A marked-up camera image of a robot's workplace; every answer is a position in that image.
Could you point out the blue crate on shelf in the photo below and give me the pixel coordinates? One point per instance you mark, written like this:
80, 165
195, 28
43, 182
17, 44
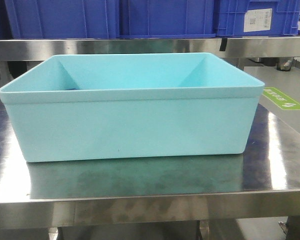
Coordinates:
63, 19
166, 19

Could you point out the blue crate with white label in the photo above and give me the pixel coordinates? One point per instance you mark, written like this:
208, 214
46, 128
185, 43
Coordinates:
256, 18

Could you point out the blue crate left on shelf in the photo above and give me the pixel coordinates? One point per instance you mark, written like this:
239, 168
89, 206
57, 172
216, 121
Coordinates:
63, 19

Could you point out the blue crate middle on shelf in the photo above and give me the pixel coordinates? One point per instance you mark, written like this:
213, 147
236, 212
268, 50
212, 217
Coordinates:
166, 19

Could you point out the green floor sign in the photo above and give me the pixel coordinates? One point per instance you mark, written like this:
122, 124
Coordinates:
280, 99

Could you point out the stainless steel upper shelf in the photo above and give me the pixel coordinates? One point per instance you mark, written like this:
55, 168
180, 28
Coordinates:
40, 50

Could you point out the light blue plastic tub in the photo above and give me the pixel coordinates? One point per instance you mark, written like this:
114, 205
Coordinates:
81, 107

